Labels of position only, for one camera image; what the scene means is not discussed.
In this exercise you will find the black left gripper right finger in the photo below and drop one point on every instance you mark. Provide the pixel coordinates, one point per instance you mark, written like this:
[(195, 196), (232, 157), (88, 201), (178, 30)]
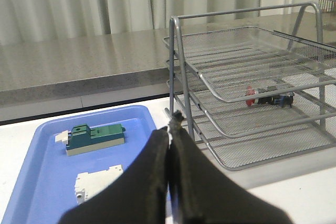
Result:
[(201, 193)]

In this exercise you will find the red emergency stop push button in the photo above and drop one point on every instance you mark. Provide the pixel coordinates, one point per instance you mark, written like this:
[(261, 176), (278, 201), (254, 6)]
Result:
[(280, 100)]

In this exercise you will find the silver metal rack frame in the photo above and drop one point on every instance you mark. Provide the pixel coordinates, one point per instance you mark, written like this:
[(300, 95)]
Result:
[(177, 62)]

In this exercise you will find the grey stone counter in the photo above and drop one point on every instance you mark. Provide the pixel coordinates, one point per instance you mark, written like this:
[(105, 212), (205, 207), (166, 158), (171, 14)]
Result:
[(60, 75)]

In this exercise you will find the green and beige electrical module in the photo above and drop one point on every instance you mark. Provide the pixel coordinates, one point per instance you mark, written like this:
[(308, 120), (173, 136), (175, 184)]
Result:
[(82, 138)]

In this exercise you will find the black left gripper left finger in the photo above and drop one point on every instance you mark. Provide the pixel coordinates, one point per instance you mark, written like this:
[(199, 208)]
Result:
[(138, 195)]

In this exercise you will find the white circuit breaker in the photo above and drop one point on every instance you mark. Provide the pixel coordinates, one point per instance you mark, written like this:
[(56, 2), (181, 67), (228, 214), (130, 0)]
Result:
[(87, 185)]

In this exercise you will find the blue plastic tray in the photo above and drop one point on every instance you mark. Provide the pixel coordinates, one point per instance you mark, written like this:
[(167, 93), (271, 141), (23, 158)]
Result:
[(45, 187)]

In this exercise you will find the silver mesh tray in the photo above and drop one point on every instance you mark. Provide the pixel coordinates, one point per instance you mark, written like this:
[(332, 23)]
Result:
[(236, 119), (264, 147), (235, 62)]

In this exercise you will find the small wire basket on counter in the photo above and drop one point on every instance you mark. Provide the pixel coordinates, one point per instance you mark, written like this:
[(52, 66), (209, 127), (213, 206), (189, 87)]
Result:
[(327, 6)]

